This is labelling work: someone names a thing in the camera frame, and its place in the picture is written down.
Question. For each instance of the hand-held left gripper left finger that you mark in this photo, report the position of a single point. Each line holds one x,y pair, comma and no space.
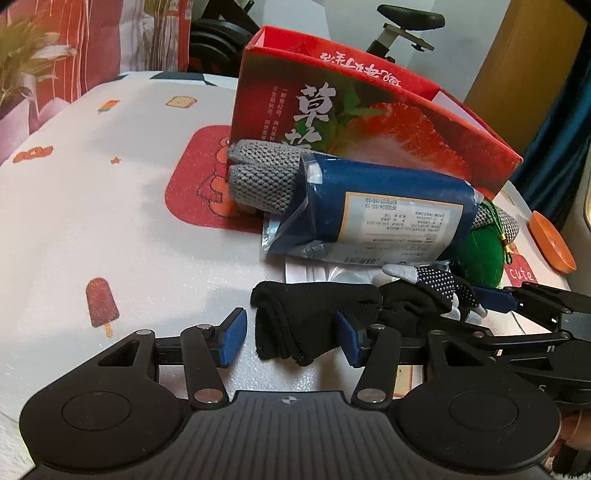
233,337

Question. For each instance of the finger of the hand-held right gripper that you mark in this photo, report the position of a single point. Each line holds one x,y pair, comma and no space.
521,340
496,300

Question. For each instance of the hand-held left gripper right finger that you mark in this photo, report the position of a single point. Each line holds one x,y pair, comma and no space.
348,339

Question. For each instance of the black white dotted glove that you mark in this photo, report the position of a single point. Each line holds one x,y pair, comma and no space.
441,281

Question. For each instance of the black cloth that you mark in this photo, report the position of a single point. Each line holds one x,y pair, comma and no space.
295,314

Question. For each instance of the white plastic packet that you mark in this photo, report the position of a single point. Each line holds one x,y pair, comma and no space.
323,273

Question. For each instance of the grey knitted cloth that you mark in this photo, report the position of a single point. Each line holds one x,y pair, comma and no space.
501,224
263,175

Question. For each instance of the blue packet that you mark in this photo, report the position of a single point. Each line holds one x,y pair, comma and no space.
318,207

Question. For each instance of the red strawberry print box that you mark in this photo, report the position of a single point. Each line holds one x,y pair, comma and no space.
415,129

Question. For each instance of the person's right hand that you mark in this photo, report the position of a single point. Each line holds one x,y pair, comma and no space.
575,429

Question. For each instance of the green plush ornament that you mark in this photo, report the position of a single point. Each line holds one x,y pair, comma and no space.
480,263

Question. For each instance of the orange dish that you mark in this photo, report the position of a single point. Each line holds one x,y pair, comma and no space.
551,244

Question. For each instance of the blue curtain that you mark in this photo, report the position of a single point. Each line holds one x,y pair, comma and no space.
563,161

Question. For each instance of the wooden door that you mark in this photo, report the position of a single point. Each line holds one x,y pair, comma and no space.
521,69

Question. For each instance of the black exercise bike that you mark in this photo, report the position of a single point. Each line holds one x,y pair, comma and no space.
406,18

